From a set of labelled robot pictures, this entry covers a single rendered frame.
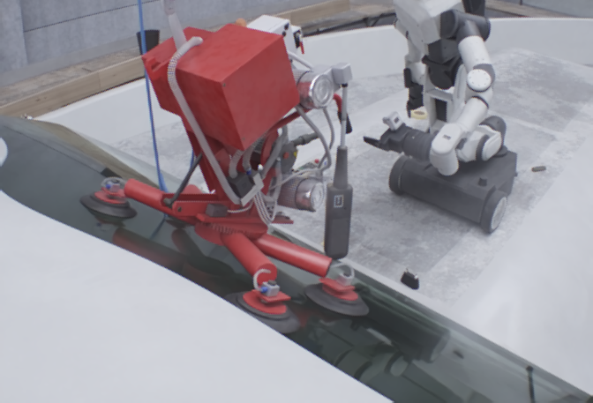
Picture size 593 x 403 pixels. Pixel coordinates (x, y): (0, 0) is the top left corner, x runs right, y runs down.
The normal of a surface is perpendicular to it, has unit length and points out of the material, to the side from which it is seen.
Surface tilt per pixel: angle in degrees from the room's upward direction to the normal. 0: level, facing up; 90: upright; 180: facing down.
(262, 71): 90
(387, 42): 90
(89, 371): 21
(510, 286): 12
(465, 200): 90
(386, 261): 0
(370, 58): 90
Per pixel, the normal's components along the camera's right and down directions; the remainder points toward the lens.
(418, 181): -0.69, 0.33
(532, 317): 0.32, -0.67
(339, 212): 0.21, 0.46
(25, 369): 0.27, -0.94
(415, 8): -0.86, -0.04
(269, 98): 0.73, 0.32
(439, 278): 0.00, -0.88
